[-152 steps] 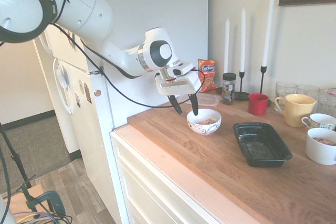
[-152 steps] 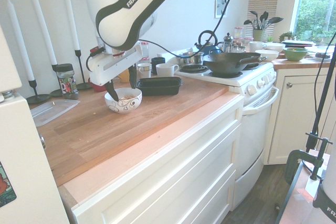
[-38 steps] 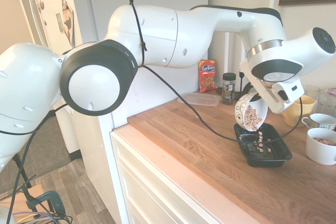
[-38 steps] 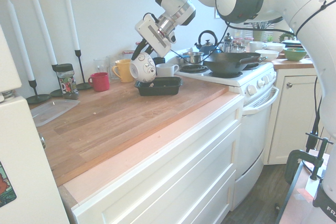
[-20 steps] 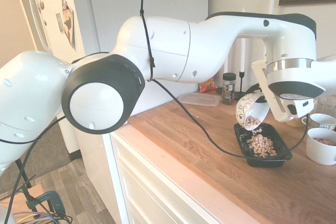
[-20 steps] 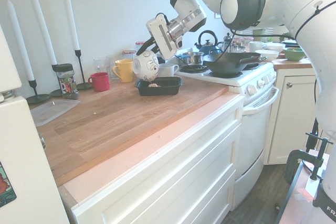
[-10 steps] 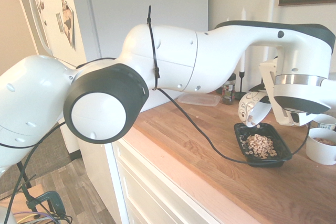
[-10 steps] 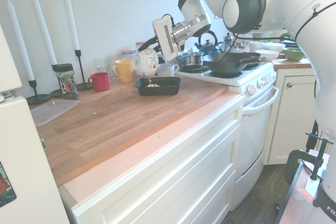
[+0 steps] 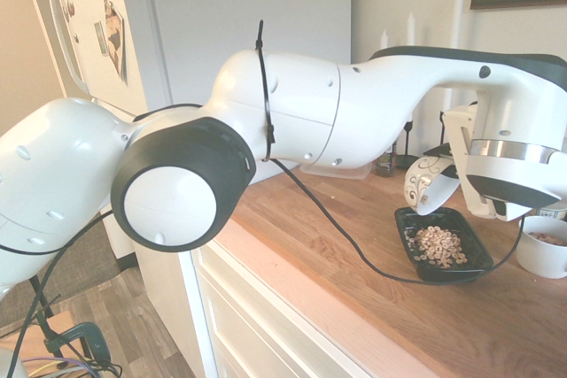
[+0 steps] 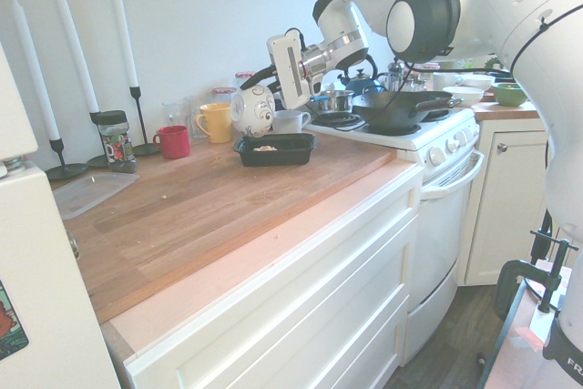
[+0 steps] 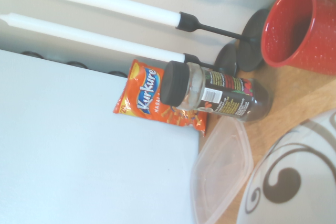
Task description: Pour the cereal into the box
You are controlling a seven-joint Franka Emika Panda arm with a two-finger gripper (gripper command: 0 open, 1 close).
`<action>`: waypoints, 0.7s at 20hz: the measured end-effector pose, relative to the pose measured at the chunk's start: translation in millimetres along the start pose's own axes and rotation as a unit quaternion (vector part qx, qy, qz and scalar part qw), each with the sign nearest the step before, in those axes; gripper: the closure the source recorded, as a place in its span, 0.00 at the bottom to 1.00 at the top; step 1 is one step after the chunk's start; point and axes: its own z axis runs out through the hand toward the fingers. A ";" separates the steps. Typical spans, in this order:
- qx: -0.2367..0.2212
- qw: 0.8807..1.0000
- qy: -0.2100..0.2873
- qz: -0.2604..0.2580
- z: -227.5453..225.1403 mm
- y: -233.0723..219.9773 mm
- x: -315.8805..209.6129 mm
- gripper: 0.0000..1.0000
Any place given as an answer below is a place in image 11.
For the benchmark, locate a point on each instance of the white bowl with swirl pattern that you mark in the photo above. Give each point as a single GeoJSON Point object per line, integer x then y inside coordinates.
{"type": "Point", "coordinates": [302, 155]}

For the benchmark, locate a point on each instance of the orange Kurkure snack bag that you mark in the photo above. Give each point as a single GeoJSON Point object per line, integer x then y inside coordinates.
{"type": "Point", "coordinates": [147, 95]}

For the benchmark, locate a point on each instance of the spice jar with black lid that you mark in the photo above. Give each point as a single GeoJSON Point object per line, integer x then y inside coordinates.
{"type": "Point", "coordinates": [225, 95]}

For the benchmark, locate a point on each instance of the black holder of short candle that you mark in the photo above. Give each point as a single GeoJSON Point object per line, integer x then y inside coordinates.
{"type": "Point", "coordinates": [228, 57]}

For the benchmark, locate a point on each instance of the clear plastic container lid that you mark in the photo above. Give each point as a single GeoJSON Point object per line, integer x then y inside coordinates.
{"type": "Point", "coordinates": [220, 166]}

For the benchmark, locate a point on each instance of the black holder of medium candle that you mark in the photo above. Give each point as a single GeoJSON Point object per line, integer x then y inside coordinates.
{"type": "Point", "coordinates": [252, 51]}

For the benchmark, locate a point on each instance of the short white candle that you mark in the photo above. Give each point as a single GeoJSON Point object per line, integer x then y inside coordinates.
{"type": "Point", "coordinates": [92, 39]}

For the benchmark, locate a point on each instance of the white refrigerator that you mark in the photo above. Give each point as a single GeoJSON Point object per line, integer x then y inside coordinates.
{"type": "Point", "coordinates": [78, 142]}

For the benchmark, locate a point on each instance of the red cup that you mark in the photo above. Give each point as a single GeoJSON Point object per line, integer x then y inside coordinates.
{"type": "Point", "coordinates": [323, 24]}

